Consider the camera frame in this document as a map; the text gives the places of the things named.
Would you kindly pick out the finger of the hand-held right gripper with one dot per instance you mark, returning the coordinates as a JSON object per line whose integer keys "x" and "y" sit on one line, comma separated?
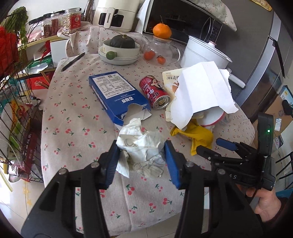
{"x": 208, "y": 154}
{"x": 225, "y": 143}

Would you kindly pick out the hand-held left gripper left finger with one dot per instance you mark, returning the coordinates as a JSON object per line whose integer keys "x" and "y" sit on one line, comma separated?
{"x": 113, "y": 160}

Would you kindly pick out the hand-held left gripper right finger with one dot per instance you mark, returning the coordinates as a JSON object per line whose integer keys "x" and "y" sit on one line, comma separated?
{"x": 172, "y": 160}

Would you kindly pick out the blue cardboard box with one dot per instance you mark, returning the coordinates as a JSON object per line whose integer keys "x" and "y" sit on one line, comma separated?
{"x": 114, "y": 87}

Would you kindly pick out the person's right forearm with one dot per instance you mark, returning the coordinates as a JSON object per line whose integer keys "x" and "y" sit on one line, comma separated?
{"x": 282, "y": 212}

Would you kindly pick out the person's right hand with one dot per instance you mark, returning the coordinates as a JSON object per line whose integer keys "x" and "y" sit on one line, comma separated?
{"x": 267, "y": 203}

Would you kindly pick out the purple white box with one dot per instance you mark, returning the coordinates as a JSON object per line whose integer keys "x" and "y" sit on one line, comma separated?
{"x": 278, "y": 141}

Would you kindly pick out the yellow wrapper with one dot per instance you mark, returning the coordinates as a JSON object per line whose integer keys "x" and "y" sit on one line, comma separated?
{"x": 201, "y": 135}

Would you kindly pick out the black chair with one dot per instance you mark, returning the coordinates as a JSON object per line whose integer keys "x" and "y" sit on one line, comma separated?
{"x": 283, "y": 158}

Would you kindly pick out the labelled cardboard box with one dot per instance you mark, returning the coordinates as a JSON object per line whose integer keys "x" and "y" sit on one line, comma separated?
{"x": 274, "y": 109}

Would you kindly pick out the black cloth item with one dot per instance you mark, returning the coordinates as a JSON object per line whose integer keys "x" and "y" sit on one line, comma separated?
{"x": 288, "y": 106}

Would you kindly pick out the cherry print tablecloth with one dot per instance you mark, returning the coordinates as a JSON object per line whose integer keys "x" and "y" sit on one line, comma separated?
{"x": 75, "y": 119}

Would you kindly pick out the white paper sheet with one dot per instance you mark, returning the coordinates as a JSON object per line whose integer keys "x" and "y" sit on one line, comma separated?
{"x": 201, "y": 91}

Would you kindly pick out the blue white box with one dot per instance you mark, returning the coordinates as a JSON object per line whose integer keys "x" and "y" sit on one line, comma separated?
{"x": 287, "y": 92}

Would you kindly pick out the red drink can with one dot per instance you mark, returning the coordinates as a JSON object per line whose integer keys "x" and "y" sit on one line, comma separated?
{"x": 153, "y": 91}

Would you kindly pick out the grey refrigerator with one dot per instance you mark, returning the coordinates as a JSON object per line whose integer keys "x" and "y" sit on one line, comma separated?
{"x": 256, "y": 68}

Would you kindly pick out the cream snack packet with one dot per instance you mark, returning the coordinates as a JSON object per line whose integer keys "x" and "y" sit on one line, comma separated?
{"x": 170, "y": 80}

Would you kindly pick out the white electric pot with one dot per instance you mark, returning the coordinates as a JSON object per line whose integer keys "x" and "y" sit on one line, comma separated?
{"x": 199, "y": 52}

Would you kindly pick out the white dish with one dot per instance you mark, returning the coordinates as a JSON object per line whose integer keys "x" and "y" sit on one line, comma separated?
{"x": 119, "y": 61}

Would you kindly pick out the small orange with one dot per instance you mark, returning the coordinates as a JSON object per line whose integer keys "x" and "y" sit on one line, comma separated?
{"x": 149, "y": 55}
{"x": 161, "y": 60}

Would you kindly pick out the stack of food packets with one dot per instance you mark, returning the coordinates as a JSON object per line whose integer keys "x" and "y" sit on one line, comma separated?
{"x": 20, "y": 114}

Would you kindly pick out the green lime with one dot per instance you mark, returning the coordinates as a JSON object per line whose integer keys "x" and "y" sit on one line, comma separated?
{"x": 111, "y": 55}

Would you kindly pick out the black pen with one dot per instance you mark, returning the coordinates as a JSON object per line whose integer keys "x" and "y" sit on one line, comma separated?
{"x": 73, "y": 61}

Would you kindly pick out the red box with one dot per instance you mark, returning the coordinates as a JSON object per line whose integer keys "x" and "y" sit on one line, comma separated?
{"x": 37, "y": 82}

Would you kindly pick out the white bowl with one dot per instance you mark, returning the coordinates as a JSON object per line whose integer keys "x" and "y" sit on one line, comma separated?
{"x": 130, "y": 51}

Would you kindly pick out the glass teapot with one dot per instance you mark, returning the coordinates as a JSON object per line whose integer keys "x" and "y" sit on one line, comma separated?
{"x": 161, "y": 47}

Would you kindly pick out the dark green pumpkin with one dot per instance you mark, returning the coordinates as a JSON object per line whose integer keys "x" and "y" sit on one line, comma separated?
{"x": 122, "y": 41}

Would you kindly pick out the green white plastic bag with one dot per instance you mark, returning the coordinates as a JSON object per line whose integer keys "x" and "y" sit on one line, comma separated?
{"x": 40, "y": 65}

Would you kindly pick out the large orange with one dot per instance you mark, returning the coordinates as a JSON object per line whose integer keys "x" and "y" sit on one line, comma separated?
{"x": 162, "y": 31}

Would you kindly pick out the black microwave oven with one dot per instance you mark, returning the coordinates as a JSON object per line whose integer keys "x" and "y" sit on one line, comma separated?
{"x": 180, "y": 18}

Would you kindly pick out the floral cover cloth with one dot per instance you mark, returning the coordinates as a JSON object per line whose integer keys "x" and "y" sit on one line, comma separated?
{"x": 217, "y": 9}

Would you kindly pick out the cream shelf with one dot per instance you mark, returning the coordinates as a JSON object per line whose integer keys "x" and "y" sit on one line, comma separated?
{"x": 36, "y": 41}

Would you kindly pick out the cream air fryer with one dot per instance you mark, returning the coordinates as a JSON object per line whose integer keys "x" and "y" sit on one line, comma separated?
{"x": 116, "y": 16}

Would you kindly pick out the large red label jar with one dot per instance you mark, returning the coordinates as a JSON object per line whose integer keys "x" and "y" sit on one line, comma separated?
{"x": 72, "y": 21}

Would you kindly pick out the white cloth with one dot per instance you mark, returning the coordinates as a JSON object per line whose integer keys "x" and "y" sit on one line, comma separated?
{"x": 143, "y": 16}

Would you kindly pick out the clear jar of red snacks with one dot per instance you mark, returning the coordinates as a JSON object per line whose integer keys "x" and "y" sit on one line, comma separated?
{"x": 56, "y": 24}
{"x": 45, "y": 28}

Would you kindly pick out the red bag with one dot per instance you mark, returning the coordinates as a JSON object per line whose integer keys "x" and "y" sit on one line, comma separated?
{"x": 8, "y": 45}

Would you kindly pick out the green leafy vegetables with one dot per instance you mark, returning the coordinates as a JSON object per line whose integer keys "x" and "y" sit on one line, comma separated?
{"x": 21, "y": 27}

